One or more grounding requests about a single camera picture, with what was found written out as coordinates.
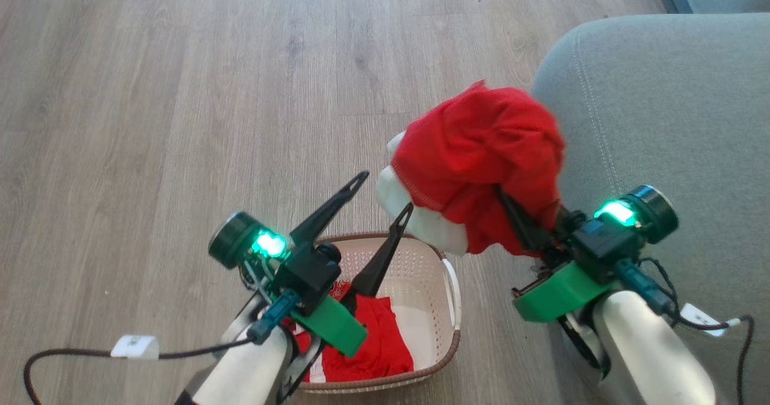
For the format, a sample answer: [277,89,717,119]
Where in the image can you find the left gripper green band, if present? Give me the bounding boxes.
[208,171,415,357]

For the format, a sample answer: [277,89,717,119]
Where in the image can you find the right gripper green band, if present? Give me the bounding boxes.
[494,184,679,323]

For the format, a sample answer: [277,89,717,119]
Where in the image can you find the red garment with white trim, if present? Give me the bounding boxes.
[376,80,566,256]

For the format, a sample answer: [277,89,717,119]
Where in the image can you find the beige perforated laundry basket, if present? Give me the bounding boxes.
[295,232,463,394]

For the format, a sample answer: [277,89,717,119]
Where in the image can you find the red clothing with white print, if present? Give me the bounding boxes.
[283,282,416,383]

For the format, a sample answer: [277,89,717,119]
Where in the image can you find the teal left cable plug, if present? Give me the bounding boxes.
[248,291,300,344]

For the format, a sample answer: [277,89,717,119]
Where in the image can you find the teal cable plug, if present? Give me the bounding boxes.
[248,291,300,344]
[615,259,677,317]

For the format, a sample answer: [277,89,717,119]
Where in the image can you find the teal right cable plug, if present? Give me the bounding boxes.
[615,259,677,317]

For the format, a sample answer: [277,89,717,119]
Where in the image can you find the white right cable label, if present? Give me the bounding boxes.
[681,304,741,338]

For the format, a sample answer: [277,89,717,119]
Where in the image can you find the white cable label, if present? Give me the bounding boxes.
[111,335,160,359]
[681,304,741,338]

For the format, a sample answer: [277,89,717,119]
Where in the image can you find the white left cable label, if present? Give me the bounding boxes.
[111,335,160,359]

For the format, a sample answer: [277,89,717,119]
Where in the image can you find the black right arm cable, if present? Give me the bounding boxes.
[638,258,756,405]

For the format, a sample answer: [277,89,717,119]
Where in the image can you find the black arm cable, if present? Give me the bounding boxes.
[23,333,265,405]
[638,258,756,405]

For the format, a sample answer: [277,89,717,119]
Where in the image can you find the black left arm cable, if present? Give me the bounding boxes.
[23,333,265,405]

